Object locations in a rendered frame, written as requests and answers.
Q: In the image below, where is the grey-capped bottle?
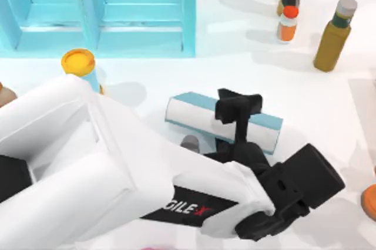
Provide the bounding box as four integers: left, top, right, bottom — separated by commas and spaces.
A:
179, 134, 202, 154

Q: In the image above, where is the yellow-capped light blue bottle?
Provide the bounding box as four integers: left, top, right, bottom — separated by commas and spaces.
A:
61, 49, 105, 95

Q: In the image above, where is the small orange bottle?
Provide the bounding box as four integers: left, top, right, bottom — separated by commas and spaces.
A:
277, 5, 300, 45

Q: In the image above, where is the light blue rack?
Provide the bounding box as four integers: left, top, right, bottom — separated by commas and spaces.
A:
0, 0, 197, 59

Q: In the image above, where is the brown bottle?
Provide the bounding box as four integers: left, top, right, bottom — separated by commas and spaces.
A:
0, 82, 18, 109

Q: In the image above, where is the olive bottle with grey cap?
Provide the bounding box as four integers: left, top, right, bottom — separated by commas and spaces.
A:
313, 0, 359, 73

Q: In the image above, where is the teal and white book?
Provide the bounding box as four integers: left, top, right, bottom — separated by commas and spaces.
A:
163, 92, 284, 156

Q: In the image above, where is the orange round object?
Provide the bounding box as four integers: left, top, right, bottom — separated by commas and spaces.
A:
361, 183, 376, 219

